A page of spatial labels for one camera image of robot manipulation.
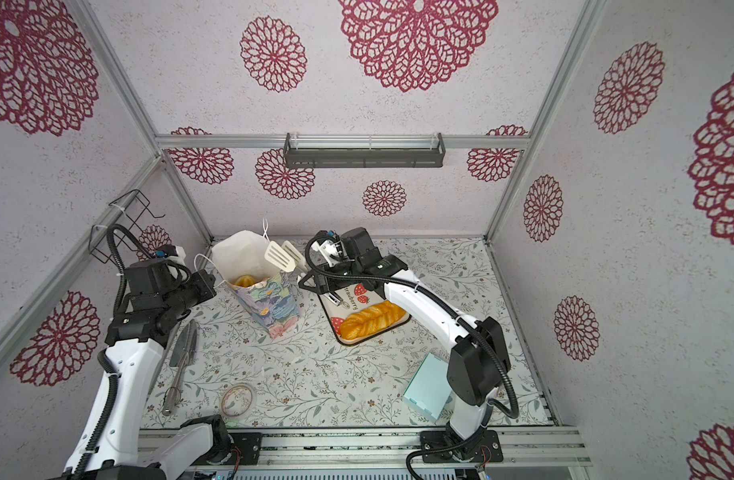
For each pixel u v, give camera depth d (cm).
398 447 76
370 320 94
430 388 84
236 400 81
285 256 72
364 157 88
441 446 73
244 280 91
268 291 78
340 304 70
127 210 79
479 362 45
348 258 66
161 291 55
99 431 39
